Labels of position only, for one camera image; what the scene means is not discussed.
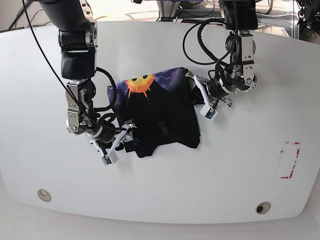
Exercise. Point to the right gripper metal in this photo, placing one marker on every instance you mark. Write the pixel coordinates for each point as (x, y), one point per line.
(83, 118)

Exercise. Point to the red tape rectangle marking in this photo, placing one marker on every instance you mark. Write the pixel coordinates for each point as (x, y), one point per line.
(287, 159)

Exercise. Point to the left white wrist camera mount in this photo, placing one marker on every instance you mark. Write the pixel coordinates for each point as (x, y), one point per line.
(211, 105)

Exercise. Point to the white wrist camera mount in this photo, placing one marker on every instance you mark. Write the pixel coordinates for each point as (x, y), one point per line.
(211, 105)
(106, 142)

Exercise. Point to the aluminium frame stand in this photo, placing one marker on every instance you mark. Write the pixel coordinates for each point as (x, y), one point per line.
(167, 9)

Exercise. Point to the black t-shirt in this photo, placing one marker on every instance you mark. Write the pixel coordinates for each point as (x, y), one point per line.
(160, 105)

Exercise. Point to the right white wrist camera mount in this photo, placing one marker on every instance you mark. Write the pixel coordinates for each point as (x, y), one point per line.
(106, 142)

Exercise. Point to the table grommet hole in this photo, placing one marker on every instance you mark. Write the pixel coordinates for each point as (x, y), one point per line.
(44, 195)
(263, 208)

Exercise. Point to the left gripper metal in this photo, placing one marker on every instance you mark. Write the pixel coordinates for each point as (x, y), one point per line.
(238, 76)

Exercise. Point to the right table grommet hole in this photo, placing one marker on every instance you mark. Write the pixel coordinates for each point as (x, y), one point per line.
(263, 208)

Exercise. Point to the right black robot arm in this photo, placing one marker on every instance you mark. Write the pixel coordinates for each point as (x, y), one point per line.
(77, 37)

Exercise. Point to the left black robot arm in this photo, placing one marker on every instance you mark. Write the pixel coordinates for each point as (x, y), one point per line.
(238, 15)

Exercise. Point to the left table grommet hole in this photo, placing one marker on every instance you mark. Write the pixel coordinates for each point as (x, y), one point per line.
(44, 195)

